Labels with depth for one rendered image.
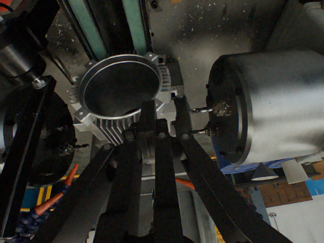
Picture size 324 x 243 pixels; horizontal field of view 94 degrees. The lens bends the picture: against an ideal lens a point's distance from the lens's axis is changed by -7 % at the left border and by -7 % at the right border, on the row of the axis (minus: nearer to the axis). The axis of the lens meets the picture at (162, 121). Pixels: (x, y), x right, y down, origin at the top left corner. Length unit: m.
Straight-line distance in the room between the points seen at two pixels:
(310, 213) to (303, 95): 6.05
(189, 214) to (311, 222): 5.85
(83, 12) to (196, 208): 0.55
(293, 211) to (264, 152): 5.79
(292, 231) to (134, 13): 6.02
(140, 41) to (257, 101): 0.25
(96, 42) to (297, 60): 0.38
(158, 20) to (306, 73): 0.35
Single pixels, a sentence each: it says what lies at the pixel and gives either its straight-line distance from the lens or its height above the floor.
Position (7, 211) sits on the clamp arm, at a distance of 0.28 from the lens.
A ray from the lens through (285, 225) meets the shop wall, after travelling 6.00.
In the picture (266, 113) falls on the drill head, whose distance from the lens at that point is 0.30.
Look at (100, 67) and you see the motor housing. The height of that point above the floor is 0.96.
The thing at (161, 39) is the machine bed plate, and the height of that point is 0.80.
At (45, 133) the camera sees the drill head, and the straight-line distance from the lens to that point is 0.41.
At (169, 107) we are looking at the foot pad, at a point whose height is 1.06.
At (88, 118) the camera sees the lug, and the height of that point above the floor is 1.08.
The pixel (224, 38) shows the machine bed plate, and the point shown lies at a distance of 0.57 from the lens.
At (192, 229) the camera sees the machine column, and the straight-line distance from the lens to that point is 0.56.
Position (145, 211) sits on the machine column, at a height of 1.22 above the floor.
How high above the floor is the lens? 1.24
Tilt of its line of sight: 30 degrees down
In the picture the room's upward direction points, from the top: 173 degrees clockwise
